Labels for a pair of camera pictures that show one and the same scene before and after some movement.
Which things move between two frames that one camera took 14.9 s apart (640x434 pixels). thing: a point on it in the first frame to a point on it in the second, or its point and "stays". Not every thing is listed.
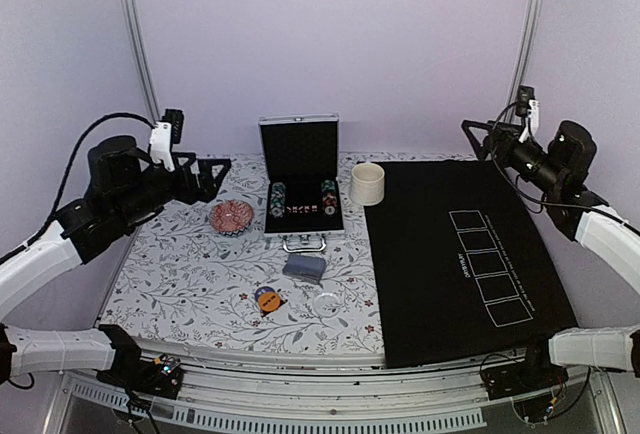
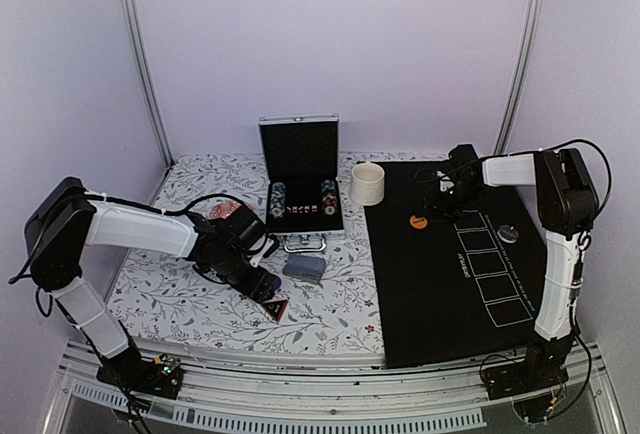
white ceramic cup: (367, 184) stays
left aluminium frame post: (134, 34) stays
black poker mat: (464, 276) stays
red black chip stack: (329, 196) stays
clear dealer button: (326, 305) to (508, 233)
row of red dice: (302, 209) stays
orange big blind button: (269, 301) to (418, 222)
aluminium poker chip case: (300, 171) stays
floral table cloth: (210, 278) stays
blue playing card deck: (304, 267) stays
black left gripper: (208, 188) to (260, 286)
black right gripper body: (506, 159) to (453, 205)
